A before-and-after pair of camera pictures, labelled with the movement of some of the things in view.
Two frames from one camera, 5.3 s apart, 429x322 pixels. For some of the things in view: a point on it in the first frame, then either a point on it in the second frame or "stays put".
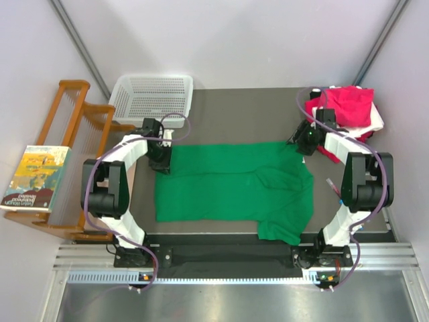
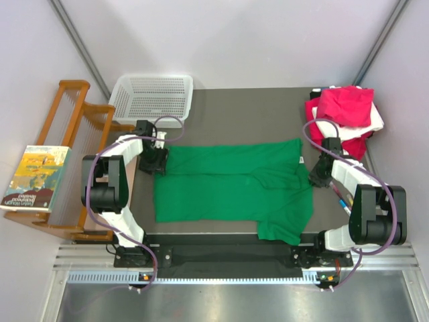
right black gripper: (298, 137) to (315, 178)
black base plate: (321, 254) stays put
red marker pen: (334, 186) stays put
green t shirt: (266, 182) stays put
